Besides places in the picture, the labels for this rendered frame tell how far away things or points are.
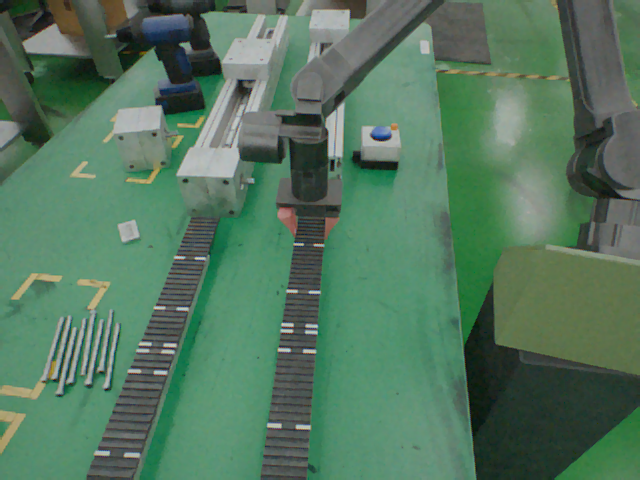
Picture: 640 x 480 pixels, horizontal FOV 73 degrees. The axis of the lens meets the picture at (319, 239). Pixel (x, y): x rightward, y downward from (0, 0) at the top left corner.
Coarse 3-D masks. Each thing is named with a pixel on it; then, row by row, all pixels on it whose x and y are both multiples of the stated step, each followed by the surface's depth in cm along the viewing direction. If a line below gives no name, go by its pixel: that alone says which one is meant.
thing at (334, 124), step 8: (312, 48) 119; (320, 48) 121; (312, 56) 115; (336, 112) 94; (328, 120) 99; (336, 120) 91; (328, 128) 96; (336, 128) 89; (336, 136) 86; (336, 144) 84; (336, 152) 82; (336, 160) 82; (336, 168) 83; (328, 176) 85; (336, 176) 86
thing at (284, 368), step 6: (276, 366) 56; (282, 366) 56; (288, 366) 56; (294, 366) 56; (300, 366) 56; (306, 366) 56; (312, 366) 56; (276, 372) 55; (282, 372) 55; (288, 372) 55; (294, 372) 55; (300, 372) 55; (306, 372) 55; (312, 372) 55
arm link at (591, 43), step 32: (576, 0) 57; (608, 0) 57; (576, 32) 58; (608, 32) 57; (576, 64) 58; (608, 64) 57; (576, 96) 59; (608, 96) 56; (576, 128) 61; (608, 128) 55; (608, 160) 54
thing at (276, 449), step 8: (272, 440) 49; (280, 440) 49; (288, 440) 49; (264, 448) 49; (272, 448) 49; (280, 448) 49; (288, 448) 49; (296, 448) 49; (304, 448) 49; (264, 456) 48; (272, 456) 48; (280, 456) 48; (288, 456) 48; (296, 456) 48; (304, 456) 48
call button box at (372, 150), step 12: (396, 132) 92; (372, 144) 89; (384, 144) 89; (396, 144) 89; (360, 156) 94; (372, 156) 90; (384, 156) 90; (396, 156) 90; (372, 168) 93; (384, 168) 92; (396, 168) 92
